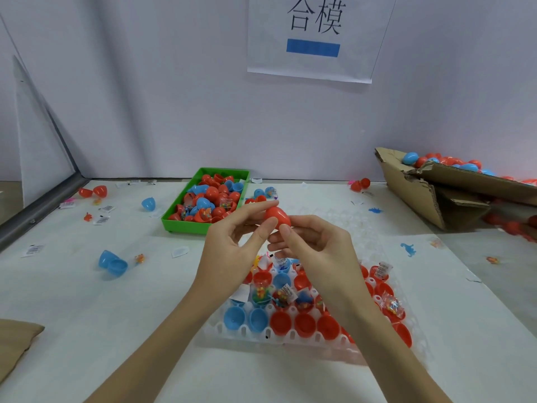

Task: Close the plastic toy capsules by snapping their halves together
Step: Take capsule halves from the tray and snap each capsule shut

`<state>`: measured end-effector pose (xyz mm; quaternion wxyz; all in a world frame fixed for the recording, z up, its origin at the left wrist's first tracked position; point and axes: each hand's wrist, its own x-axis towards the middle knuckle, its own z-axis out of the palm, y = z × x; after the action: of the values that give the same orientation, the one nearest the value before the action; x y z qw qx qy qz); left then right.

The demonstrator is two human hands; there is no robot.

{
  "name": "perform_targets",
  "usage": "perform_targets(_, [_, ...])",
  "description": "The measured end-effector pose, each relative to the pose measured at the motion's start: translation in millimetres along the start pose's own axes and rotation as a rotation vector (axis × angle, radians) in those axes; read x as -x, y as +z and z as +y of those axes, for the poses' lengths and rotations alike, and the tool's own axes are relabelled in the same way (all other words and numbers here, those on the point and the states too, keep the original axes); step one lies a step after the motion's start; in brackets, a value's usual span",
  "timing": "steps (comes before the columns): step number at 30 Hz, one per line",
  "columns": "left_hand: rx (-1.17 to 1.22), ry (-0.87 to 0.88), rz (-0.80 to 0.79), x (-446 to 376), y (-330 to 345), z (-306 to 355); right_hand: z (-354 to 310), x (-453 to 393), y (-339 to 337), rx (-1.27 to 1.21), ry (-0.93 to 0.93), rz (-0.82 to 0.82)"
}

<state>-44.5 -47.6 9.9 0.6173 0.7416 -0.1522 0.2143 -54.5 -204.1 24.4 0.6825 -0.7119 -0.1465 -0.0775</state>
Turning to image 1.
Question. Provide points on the cardboard box of capsules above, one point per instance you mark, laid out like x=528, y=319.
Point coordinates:
x=411, y=189

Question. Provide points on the person's right hand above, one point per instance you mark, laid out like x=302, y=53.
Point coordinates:
x=327, y=260

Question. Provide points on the person's left forearm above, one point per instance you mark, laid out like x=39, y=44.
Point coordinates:
x=151, y=361

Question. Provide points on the flat brown cardboard sheet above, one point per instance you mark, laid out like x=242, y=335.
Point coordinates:
x=17, y=344

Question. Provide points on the green plastic tray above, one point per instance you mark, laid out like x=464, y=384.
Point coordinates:
x=166, y=226

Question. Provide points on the small blue toy piece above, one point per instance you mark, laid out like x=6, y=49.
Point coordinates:
x=408, y=249

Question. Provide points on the small orange toy piece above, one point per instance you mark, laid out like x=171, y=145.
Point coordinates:
x=139, y=258

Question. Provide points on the clear plastic egg tray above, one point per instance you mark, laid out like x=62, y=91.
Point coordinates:
x=399, y=277

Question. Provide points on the person's right forearm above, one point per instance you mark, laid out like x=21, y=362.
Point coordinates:
x=394, y=361

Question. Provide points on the white paper sign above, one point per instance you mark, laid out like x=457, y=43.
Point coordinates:
x=323, y=8

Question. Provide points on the person's left hand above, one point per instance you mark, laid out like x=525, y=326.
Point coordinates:
x=226, y=264

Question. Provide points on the clear triangular panel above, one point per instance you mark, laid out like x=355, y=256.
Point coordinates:
x=38, y=142

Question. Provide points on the pile of finished eggs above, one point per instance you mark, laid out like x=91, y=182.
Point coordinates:
x=453, y=163

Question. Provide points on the small white packet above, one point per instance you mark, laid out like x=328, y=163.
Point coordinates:
x=33, y=249

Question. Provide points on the grey metal rail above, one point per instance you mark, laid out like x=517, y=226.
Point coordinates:
x=38, y=214

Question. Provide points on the single blue egg half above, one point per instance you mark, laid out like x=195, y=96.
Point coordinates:
x=148, y=204

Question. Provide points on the small capsule cluster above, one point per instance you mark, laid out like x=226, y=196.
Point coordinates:
x=264, y=194

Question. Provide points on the blue egg shell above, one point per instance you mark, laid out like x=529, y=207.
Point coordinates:
x=113, y=263

